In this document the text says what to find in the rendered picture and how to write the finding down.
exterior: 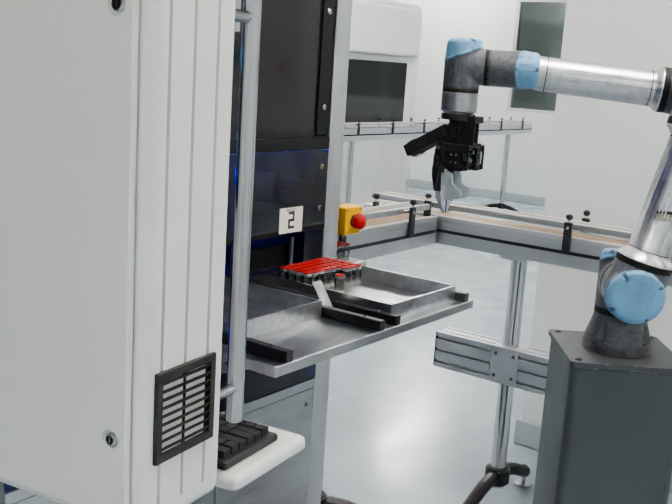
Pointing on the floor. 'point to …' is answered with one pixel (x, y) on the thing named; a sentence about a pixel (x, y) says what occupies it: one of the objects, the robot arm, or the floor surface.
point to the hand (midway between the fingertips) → (441, 206)
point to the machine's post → (320, 242)
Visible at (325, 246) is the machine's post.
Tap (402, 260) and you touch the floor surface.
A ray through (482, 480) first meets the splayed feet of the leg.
